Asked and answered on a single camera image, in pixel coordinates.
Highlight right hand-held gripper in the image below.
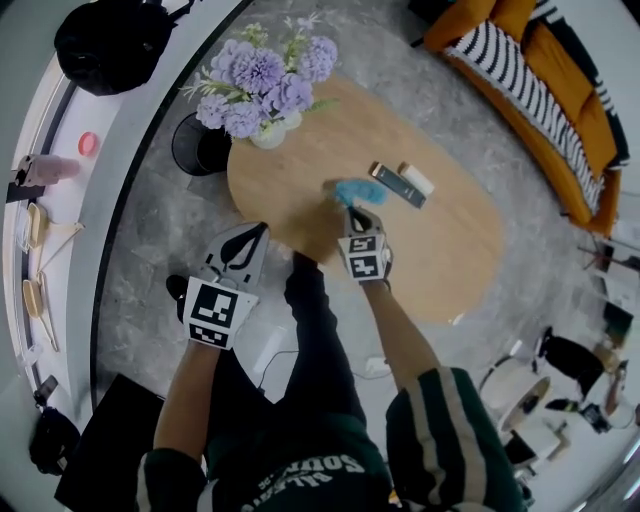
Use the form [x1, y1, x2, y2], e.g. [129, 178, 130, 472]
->
[338, 207, 394, 284]

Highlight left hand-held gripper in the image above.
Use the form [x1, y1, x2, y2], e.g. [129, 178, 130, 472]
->
[182, 224, 272, 351]

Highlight blue cloth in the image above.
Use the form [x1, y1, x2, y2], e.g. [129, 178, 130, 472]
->
[324, 178, 389, 209]

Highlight dark remote control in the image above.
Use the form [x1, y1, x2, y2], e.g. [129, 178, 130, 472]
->
[369, 160, 427, 210]

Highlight small white box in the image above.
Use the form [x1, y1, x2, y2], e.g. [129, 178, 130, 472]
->
[398, 162, 435, 196]

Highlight black waste bin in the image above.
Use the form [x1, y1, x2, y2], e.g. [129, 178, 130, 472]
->
[171, 110, 234, 177]

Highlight person's left forearm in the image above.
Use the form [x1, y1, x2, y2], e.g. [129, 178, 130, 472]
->
[152, 342, 224, 459]

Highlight person's right forearm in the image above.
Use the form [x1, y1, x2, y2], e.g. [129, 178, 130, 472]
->
[359, 279, 444, 401]

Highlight wooden coffee table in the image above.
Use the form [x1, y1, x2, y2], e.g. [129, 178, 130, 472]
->
[226, 74, 504, 326]

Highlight person's black left shoe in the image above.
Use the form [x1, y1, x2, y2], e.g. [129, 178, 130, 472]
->
[166, 273, 189, 324]

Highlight person's black trousers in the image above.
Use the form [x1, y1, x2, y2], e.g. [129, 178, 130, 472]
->
[214, 252, 371, 441]

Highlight white flower vase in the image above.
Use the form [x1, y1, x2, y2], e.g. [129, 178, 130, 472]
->
[248, 112, 304, 150]

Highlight white power strip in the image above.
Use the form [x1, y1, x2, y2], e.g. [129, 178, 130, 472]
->
[364, 355, 394, 379]

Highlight purple flower bouquet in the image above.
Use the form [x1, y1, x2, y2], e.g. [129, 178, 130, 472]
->
[179, 12, 341, 141]

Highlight pink tumbler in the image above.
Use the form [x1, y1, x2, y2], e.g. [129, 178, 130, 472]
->
[14, 153, 81, 189]

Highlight white face mask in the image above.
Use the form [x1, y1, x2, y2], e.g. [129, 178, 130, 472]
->
[14, 214, 36, 251]

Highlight black and white striped blanket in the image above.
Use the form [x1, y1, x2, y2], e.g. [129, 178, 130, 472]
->
[444, 0, 631, 216]

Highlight black glass cabinet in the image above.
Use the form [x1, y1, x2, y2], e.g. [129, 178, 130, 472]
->
[53, 373, 166, 512]

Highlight round white side table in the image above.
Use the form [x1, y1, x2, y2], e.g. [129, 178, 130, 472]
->
[479, 359, 551, 434]

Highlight black phone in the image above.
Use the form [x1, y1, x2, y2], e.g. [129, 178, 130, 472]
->
[33, 374, 60, 401]

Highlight person's green sweatshirt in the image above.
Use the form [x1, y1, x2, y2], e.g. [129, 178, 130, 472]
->
[137, 367, 526, 512]

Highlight black backpack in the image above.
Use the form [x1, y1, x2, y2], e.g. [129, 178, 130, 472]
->
[53, 0, 196, 97]

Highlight orange sofa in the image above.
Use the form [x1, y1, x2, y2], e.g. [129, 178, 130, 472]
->
[423, 0, 624, 236]

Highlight small black bag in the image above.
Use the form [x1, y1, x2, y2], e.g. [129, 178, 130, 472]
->
[28, 404, 81, 476]

